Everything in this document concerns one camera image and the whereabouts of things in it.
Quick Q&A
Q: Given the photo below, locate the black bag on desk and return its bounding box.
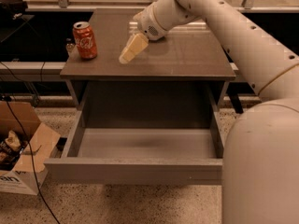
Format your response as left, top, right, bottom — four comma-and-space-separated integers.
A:
0, 0, 28, 21

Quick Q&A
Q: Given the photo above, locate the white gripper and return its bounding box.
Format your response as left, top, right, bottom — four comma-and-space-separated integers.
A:
119, 4, 167, 64

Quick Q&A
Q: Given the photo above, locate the red coke can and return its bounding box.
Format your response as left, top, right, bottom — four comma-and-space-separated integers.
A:
73, 21, 97, 60

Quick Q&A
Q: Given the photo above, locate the cardboard box with snacks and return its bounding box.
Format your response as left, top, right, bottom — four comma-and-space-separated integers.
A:
0, 101, 61, 195

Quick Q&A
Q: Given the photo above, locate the open grey top drawer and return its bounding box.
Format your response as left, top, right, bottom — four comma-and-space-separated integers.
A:
43, 83, 226, 186

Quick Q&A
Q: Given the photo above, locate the black cable on floor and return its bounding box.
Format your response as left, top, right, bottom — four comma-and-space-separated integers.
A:
0, 61, 61, 224

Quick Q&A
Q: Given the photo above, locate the grey cabinet with glossy top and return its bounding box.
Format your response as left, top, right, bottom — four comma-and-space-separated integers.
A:
61, 9, 235, 111

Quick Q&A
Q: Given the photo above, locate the snack bag in box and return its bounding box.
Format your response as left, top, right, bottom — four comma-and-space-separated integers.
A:
0, 131, 27, 170

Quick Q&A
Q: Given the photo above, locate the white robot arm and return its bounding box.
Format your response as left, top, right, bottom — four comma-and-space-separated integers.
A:
120, 0, 299, 224

